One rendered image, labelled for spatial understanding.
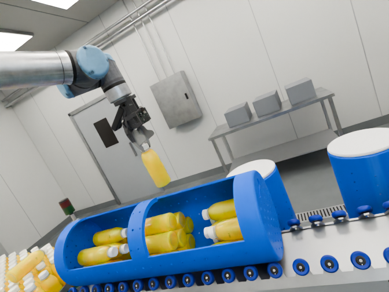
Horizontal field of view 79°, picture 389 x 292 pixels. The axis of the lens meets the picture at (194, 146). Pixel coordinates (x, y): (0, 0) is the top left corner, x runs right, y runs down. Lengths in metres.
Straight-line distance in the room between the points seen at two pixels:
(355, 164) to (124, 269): 1.00
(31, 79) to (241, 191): 0.62
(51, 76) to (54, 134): 5.32
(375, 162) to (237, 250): 0.70
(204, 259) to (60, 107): 5.15
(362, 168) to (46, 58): 1.17
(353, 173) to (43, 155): 6.10
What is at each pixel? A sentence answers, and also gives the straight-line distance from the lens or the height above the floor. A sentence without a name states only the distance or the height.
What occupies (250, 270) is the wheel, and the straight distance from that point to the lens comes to 0.84.
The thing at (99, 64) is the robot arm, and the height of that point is 1.71.
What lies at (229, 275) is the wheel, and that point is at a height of 0.97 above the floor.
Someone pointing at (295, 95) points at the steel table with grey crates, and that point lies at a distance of 3.23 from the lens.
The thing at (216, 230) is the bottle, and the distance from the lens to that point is 0.81.
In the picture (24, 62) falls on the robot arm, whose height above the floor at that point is 1.75.
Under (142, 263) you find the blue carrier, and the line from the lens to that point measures 0.91.
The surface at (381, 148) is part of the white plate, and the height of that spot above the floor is 1.04.
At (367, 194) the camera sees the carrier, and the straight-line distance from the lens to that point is 1.26.
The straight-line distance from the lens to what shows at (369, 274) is 0.83.
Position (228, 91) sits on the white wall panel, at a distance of 3.99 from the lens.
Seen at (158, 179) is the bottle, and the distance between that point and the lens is 0.97.
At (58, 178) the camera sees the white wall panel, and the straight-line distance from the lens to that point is 6.48.
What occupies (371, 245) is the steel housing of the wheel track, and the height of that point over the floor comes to 0.93.
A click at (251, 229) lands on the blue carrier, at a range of 0.70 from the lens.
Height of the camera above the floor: 1.53
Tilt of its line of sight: 11 degrees down
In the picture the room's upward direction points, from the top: 25 degrees counter-clockwise
